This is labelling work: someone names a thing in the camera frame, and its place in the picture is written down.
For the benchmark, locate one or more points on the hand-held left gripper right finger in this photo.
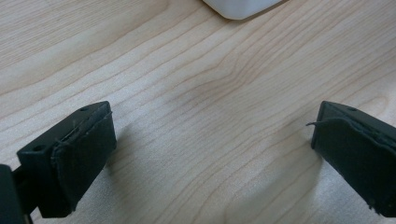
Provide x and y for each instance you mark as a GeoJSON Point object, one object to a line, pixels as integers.
{"type": "Point", "coordinates": [358, 155]}

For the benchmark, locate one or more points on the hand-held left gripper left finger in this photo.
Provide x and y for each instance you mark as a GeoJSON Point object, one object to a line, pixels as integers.
{"type": "Point", "coordinates": [74, 152]}

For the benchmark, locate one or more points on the white plastic container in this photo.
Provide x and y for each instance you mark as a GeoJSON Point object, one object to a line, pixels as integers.
{"type": "Point", "coordinates": [239, 7]}

